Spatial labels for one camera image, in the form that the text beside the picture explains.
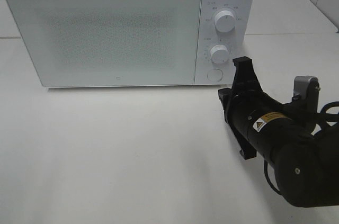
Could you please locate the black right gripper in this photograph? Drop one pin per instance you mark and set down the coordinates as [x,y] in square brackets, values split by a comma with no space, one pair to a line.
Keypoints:
[251,114]

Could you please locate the round door release button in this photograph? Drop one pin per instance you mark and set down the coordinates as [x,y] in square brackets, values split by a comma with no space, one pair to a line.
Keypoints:
[215,75]

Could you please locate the white timer knob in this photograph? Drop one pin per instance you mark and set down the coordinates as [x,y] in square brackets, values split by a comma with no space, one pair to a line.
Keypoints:
[219,54]

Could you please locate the white microwave door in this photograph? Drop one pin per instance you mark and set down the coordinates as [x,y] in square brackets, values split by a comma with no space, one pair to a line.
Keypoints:
[95,43]

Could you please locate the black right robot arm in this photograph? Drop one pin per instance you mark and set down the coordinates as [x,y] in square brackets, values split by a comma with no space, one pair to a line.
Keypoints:
[297,139]

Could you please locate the white upper power knob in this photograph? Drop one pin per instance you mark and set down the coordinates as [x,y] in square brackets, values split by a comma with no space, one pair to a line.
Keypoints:
[225,20]

